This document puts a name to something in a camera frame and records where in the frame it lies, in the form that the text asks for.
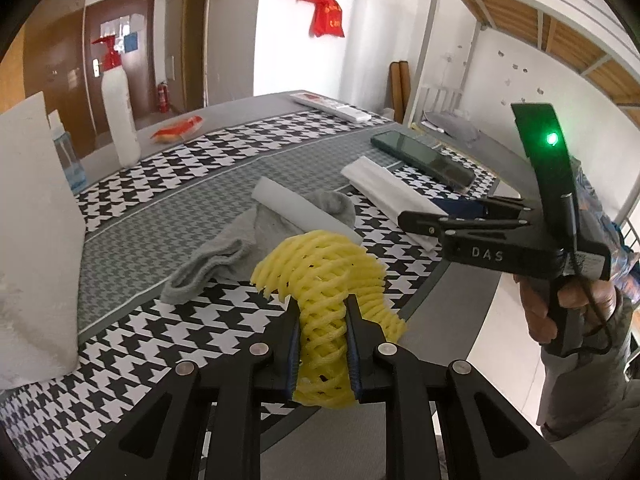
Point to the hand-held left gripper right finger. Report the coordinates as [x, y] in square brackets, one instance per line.
[352, 355]

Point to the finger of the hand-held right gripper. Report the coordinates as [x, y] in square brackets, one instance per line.
[425, 221]
[460, 206]

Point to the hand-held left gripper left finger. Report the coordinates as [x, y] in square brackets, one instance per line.
[295, 355]

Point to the yellow foam net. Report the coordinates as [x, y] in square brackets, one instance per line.
[320, 280]

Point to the grey sock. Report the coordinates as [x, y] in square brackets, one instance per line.
[215, 260]

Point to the white foam box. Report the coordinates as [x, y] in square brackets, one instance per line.
[35, 235]

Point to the person's right forearm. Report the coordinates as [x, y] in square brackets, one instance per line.
[590, 385]

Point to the person's right hand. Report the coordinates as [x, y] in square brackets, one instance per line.
[532, 310]

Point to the white folded paper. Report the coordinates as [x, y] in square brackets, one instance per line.
[385, 185]

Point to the black smartphone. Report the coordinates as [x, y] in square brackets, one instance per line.
[425, 157]

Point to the grey pillow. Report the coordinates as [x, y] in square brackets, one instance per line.
[452, 125]

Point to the blue patterned cloth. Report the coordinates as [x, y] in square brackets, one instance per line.
[600, 220]

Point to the white rolled foam sheet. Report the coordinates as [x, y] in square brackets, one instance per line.
[300, 207]

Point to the leaning wooden boards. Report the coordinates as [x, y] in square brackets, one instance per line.
[400, 90]

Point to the white remote control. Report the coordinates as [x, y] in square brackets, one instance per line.
[330, 106]

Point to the white metal bunk bed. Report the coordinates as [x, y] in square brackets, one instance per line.
[505, 7]

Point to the orange snack packet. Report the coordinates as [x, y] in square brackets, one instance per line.
[175, 131]

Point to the red fire extinguisher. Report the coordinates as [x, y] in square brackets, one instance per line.
[163, 99]

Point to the white pump bottle red pump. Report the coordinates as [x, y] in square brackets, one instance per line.
[120, 120]

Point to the clear plastic bottle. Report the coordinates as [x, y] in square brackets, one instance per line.
[70, 165]

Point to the wooden side door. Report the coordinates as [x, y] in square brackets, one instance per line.
[195, 35]

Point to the dark brown entrance door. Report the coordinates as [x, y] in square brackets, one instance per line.
[137, 80]

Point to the blue paper door notice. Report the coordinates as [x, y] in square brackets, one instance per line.
[130, 42]

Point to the white paper door notice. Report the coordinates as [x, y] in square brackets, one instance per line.
[112, 25]

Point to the wooden wardrobe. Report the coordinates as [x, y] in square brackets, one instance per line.
[45, 70]

